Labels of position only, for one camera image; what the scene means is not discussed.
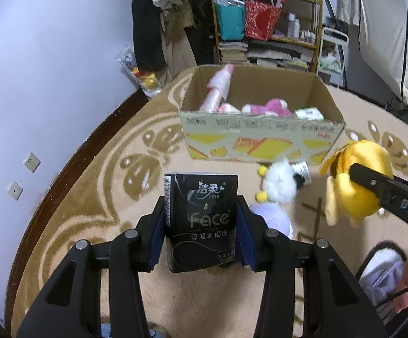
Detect wide stack of books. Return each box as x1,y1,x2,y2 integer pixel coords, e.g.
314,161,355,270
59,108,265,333
246,40,315,73

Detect white fluffy plush toy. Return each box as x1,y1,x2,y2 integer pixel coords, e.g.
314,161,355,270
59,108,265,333
255,158,300,203

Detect beige hanging trousers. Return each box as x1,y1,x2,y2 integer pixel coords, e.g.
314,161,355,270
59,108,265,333
162,2,195,74

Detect cardboard box with yellow print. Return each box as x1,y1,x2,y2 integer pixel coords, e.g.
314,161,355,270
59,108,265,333
179,65,346,165

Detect pale purple plush toy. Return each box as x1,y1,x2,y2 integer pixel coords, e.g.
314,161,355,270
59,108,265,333
249,203,292,240

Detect pink pig plush cushion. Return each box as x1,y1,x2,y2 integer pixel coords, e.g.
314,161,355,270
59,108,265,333
219,102,242,114

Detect pink plush toy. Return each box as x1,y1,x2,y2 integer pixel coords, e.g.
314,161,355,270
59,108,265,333
242,99,292,117

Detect teal bag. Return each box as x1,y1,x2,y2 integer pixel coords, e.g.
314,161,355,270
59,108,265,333
214,0,247,41

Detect row of small bottles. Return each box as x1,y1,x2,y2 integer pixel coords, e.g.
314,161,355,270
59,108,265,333
286,12,317,43

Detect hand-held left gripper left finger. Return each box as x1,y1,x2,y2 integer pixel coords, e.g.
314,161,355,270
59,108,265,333
15,195,167,338

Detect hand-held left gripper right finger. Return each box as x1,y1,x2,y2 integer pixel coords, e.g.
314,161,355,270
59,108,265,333
235,195,389,338

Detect white metal cart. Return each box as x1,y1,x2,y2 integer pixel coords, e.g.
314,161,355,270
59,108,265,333
318,26,349,88

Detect pink tissue pack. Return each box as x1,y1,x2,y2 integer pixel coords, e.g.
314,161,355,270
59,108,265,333
200,64,235,112

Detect red patterned bag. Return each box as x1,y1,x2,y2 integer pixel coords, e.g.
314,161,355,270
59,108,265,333
244,0,282,41

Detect black hanging garment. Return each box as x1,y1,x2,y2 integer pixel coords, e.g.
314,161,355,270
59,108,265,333
128,0,167,73

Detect beige wall socket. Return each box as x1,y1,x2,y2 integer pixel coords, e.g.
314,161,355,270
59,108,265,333
23,152,41,173
7,181,23,201

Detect white duvet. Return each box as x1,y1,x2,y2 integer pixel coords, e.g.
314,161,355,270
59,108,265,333
357,0,408,124

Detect green tissue pack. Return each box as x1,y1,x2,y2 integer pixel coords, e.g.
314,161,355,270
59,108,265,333
294,107,324,120

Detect small black white packet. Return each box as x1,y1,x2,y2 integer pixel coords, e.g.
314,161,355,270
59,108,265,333
292,161,312,187

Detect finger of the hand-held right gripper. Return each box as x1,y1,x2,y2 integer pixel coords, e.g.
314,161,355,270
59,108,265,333
350,163,398,201

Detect clear bag of toys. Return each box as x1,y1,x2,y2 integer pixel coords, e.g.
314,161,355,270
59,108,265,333
117,46,162,99

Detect wooden shelf unit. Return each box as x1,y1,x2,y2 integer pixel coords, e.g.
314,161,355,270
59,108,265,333
209,0,324,74

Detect yellow plush toy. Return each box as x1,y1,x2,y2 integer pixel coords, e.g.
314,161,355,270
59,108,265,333
320,140,394,226

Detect black hanging trousers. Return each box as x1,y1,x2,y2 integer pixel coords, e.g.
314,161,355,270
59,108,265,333
186,0,217,67

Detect tall stack of books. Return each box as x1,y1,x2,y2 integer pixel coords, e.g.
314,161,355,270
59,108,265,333
219,40,249,65

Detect black tissue pack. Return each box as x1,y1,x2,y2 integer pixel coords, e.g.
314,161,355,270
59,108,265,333
164,172,239,273

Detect beige brown patterned rug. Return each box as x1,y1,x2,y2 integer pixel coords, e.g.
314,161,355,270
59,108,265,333
10,67,408,338

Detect white fuzzy slipper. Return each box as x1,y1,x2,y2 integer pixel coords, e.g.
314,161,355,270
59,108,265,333
357,240,408,324

